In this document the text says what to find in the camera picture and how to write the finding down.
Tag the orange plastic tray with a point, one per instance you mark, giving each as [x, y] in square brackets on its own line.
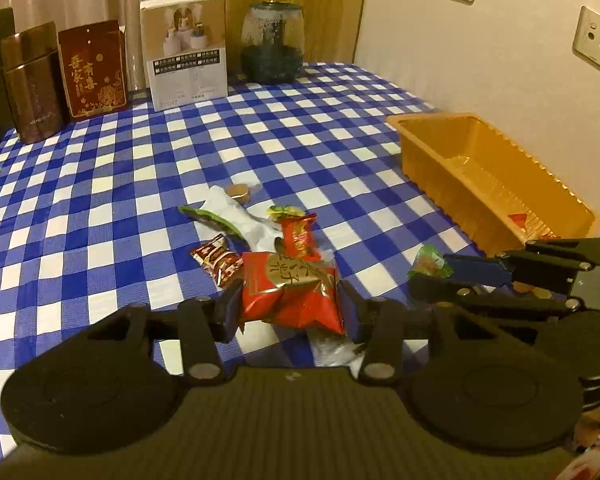
[480, 165]

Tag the blue white checkered tablecloth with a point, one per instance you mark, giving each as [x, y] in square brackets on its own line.
[130, 185]

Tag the round brown snack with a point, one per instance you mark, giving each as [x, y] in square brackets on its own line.
[237, 192]

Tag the large red snack packet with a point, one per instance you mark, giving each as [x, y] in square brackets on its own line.
[290, 292]

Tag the dark red striped snack packet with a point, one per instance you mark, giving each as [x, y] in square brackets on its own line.
[217, 260]

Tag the brown tin canister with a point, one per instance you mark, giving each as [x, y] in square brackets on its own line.
[30, 85]

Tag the red orange snack packet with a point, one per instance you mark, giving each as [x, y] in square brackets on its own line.
[532, 225]

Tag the white and green snack packet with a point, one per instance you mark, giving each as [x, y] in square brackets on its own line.
[230, 217]

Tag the small red candy packet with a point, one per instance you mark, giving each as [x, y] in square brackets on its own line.
[297, 235]

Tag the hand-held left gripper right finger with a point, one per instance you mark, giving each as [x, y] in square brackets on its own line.
[351, 312]

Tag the white product box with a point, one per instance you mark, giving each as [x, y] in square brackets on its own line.
[185, 50]

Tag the glass jar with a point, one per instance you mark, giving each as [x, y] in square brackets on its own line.
[272, 42]

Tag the green yellow candy packet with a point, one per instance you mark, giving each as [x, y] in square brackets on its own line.
[284, 211]

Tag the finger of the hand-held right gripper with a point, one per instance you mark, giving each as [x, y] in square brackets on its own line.
[480, 269]
[445, 287]

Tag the clear grey snack packet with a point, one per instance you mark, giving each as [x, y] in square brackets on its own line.
[336, 352]

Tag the red tin box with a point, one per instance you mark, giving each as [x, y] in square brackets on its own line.
[92, 70]

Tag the small green snack packet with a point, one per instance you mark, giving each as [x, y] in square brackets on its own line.
[430, 262]

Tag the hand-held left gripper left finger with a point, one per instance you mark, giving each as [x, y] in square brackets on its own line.
[229, 312]

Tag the wall data outlet plate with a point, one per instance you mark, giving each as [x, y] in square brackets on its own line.
[597, 40]

